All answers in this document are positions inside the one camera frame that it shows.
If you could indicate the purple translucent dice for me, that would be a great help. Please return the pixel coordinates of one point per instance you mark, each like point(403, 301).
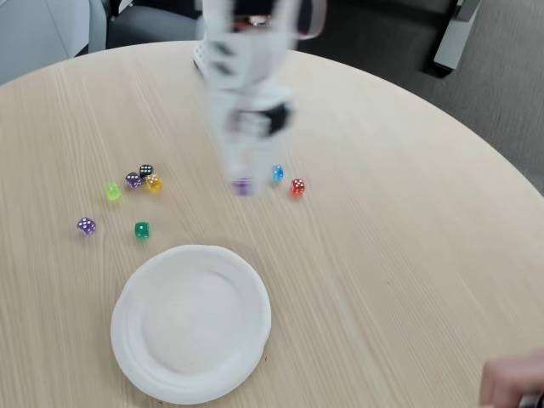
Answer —
point(243, 187)
point(134, 180)
point(86, 226)

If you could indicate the blue translucent dice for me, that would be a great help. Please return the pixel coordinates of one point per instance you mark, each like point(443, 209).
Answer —
point(278, 173)

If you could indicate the red translucent dice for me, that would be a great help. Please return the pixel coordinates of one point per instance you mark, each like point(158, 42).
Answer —
point(298, 187)

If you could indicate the yellow translucent dice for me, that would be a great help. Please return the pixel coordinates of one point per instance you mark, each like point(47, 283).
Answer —
point(154, 183)

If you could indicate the black dice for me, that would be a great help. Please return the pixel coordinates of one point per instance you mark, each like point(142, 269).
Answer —
point(145, 171)

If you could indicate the dark green translucent dice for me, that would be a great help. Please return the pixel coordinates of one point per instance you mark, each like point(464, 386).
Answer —
point(142, 230)

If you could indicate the light green translucent dice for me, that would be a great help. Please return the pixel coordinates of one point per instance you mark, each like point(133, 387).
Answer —
point(113, 192)

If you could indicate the white paper plate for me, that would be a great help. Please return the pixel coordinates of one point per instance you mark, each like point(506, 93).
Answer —
point(191, 327)

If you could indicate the person's hand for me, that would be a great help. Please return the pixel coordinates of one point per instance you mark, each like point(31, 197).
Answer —
point(510, 378)

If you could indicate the dark grey chair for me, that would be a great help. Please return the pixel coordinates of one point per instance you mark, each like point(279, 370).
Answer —
point(149, 25)

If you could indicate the grey desk leg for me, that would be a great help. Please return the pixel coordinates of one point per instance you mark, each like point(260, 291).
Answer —
point(452, 38)

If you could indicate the white cabinet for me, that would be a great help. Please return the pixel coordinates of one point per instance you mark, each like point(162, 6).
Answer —
point(38, 34)

